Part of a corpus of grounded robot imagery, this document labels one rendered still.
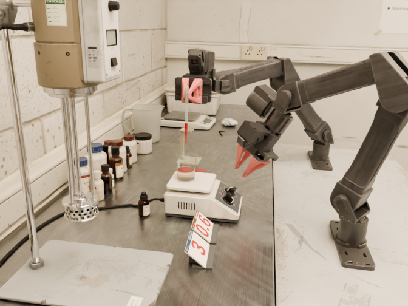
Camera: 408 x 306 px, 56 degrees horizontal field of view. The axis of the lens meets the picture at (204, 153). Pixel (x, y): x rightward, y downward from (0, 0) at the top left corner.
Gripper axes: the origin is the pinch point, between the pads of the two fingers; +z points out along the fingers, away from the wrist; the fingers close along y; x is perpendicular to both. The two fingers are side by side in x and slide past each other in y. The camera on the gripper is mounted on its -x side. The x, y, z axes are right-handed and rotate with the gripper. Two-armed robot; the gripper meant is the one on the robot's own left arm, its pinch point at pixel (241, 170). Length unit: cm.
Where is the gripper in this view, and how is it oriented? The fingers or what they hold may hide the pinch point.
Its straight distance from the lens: 105.9
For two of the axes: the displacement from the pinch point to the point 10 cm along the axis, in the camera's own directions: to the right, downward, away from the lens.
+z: -5.2, 7.7, 3.7
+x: 6.2, 0.5, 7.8
